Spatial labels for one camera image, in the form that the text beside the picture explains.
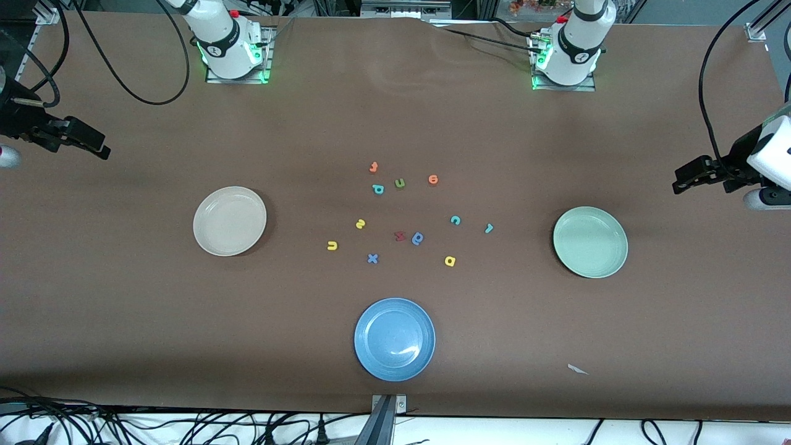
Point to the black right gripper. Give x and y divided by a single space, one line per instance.
18 121

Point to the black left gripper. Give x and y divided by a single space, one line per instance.
739 154

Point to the green plate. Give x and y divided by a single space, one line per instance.
590 242

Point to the beige brown plate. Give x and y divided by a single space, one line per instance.
230 221

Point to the white paper scrap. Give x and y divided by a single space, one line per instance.
578 369

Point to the orange flower decoration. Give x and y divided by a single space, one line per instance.
531 6

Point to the blue foam letter a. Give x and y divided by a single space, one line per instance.
418 238

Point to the brown table cover sheet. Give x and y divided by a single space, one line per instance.
395 111

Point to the grey metal equipment box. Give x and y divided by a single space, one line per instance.
401 9

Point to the blue plate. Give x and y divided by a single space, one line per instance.
394 340

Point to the aluminium frame corner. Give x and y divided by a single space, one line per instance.
48 13
757 29

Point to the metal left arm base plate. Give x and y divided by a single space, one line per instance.
565 88

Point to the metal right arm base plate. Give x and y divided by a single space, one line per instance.
238 80

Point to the silver camera mount bracket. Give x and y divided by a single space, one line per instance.
401 405

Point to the black camera pole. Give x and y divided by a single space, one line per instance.
380 426

